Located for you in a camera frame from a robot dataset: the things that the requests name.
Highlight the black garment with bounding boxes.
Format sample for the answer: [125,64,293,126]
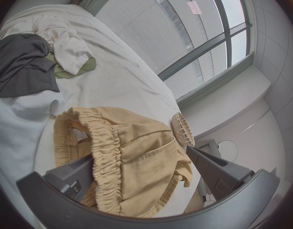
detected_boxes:
[0,34,60,100]

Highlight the pale blue garment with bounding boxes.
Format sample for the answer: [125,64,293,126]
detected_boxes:
[0,83,73,173]

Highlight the window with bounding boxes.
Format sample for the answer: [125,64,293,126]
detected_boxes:
[94,0,253,100]

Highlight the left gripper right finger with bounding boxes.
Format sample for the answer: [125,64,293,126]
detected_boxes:
[186,146,255,202]

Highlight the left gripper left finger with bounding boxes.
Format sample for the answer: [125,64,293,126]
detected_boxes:
[44,153,95,201]

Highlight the white garment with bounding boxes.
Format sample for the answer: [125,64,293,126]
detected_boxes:
[2,14,94,76]

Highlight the bed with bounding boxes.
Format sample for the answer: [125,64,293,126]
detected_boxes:
[0,0,202,221]

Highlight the tan shorts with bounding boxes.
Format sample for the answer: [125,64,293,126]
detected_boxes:
[53,106,205,220]

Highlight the round woven basket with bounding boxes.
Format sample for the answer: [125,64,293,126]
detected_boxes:
[171,113,196,147]

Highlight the olive green garment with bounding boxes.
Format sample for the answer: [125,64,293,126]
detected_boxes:
[45,53,97,80]

